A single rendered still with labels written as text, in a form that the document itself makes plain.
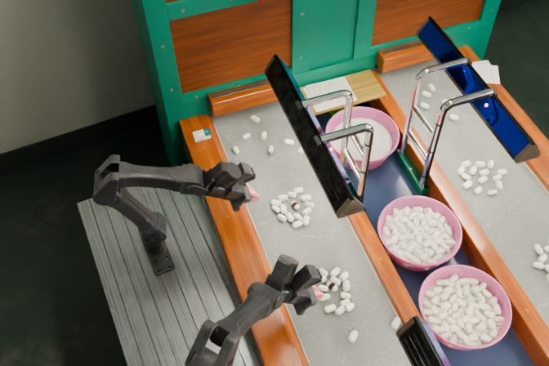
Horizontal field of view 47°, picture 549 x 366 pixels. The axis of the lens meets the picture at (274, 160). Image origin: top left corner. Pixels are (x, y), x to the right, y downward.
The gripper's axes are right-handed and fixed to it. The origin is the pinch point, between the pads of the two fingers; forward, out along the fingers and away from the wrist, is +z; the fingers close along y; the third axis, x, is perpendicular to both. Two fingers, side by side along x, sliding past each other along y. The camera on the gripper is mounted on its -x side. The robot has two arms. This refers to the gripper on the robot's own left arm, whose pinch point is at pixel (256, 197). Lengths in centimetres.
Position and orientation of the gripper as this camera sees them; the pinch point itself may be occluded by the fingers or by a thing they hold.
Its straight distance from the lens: 200.0
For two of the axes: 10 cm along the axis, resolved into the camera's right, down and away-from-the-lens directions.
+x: -6.0, 6.5, 4.6
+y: -3.3, -7.3, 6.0
